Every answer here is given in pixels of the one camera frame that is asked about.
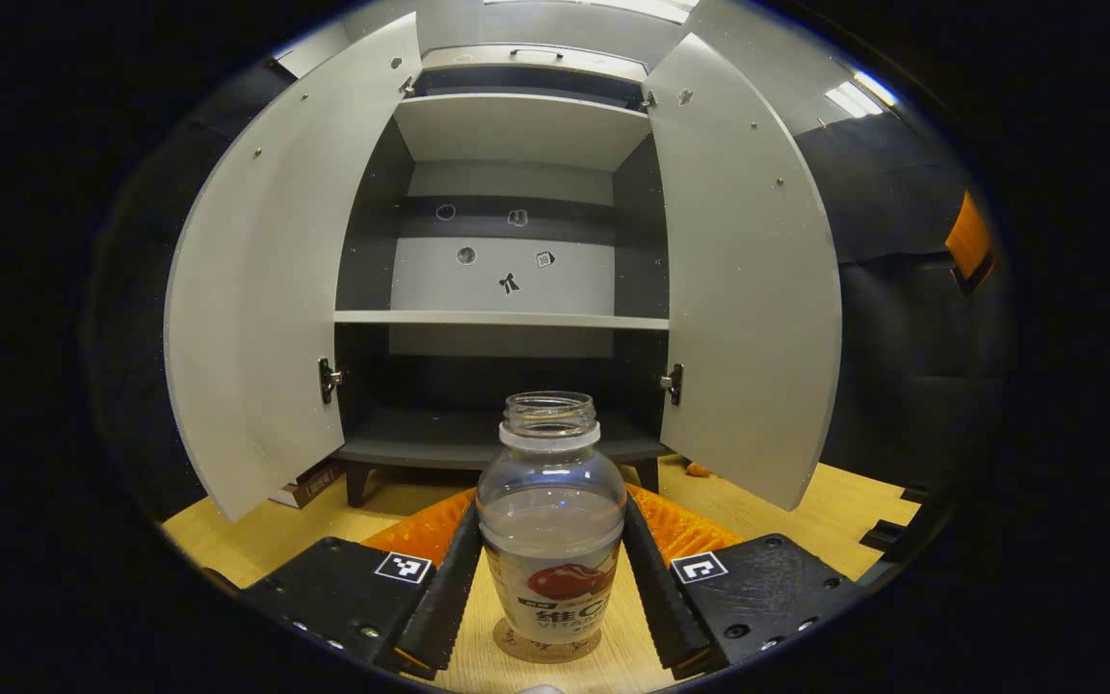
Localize round brown coaster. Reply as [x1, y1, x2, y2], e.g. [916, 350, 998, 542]
[492, 617, 604, 664]

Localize black backdrop cloth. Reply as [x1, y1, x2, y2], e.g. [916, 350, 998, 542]
[83, 58, 999, 521]

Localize clear plastic bottle red label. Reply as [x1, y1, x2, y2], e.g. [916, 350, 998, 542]
[476, 390, 629, 647]

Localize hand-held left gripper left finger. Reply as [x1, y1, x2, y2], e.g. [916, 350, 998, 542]
[237, 487, 484, 681]

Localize grey cabinet door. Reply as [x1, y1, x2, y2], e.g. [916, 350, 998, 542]
[645, 34, 843, 512]
[163, 12, 423, 523]

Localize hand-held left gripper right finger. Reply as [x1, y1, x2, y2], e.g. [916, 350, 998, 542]
[624, 485, 869, 681]

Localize small cardboard box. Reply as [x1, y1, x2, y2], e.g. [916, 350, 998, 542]
[269, 459, 346, 510]

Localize ceiling light panel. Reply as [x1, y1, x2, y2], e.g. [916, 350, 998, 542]
[825, 69, 898, 119]

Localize grey cabinet drawer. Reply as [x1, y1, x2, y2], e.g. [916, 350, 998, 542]
[420, 43, 649, 83]

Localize black bracket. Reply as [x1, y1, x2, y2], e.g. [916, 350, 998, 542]
[859, 480, 937, 562]

